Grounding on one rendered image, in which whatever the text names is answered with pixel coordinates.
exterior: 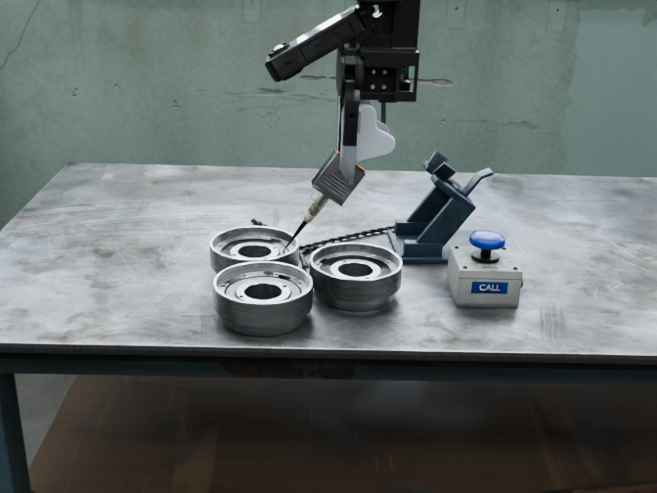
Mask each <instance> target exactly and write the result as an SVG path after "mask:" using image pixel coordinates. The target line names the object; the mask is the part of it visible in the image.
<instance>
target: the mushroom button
mask: <svg viewBox="0 0 657 493"><path fill-rule="evenodd" d="M469 242H470V243H471V244H472V245H473V246H474V247H478V248H481V252H480V255H482V256H485V257H489V256H491V253H492V250H496V249H501V248H503V247H504V246H505V238H504V236H503V235H502V234H500V233H497V232H495V231H490V230H480V231H475V232H473V233H472V234H471V235H470V237H469Z"/></svg>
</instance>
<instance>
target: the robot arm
mask: <svg viewBox="0 0 657 493"><path fill-rule="evenodd" d="M356 1H357V6H355V7H354V6H352V7H350V8H349V9H347V10H345V11H343V12H342V13H340V14H338V15H337V16H335V17H333V18H331V19H330V20H328V21H326V22H324V23H322V24H320V25H319V26H317V27H315V28H313V29H312V30H310V31H308V32H307V33H305V34H303V35H301V36H300V37H298V38H296V39H295V40H293V41H291V42H289V43H288V42H285V43H283V44H281V45H278V46H277V47H275V49H273V50H271V51H270V52H269V53H268V56H267V57H266V62H265V67H266V69H267V70H268V71H269V73H270V75H271V77H272V78H273V80H274V81H276V82H280V81H281V80H283V81H285V80H288V79H290V78H292V77H294V76H295V75H296V74H297V73H299V72H301V71H302V70H303V68H304V67H307V66H308V65H310V64H312V63H314V62H315V61H316V60H318V59H320V58H321V57H323V56H325V55H327V54H328V53H330V52H332V51H334V50H335V49H337V55H336V91H337V150H338V151H339V152H340V164H339V169H340V171H341V173H342V175H343V177H344V179H345V181H346V183H347V184H349V185H353V180H354V173H355V164H356V163H358V162H361V161H365V160H369V159H373V158H377V157H384V156H388V155H390V154H391V153H392V152H393V151H394V149H395V139H394V137H393V136H391V135H389V128H388V126H387V125H385V124H384V123H382V122H380V121H378V120H376V111H375V109H374V108H373V107H372V103H371V101H370V100H378V102H379V103H397V102H415V101H416V89H417V77H418V64H419V51H418V50H417V37H418V24H419V11H420V0H356ZM373 5H378V11H377V13H375V14H374V10H375V8H374V7H373ZM410 67H415V77H414V90H413V91H410V87H411V82H410V81H409V68H410Z"/></svg>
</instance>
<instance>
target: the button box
mask: <svg viewBox="0 0 657 493"><path fill-rule="evenodd" d="M480 252H481V248H478V247H475V246H450V250H449V260H448V270H447V283H448V285H449V288H450V291H451V293H452V296H453V299H454V302H455V304H456V306H460V307H507V308H518V303H519V296H520V290H521V288H522V287H523V279H522V276H523V271H522V269H521V268H520V266H519V264H518V262H517V261H516V259H515V257H514V256H513V254H512V252H511V251H510V249H509V247H508V246H504V247H503V248H501V249H496V250H492V253H491V256H489V257H485V256H482V255H480Z"/></svg>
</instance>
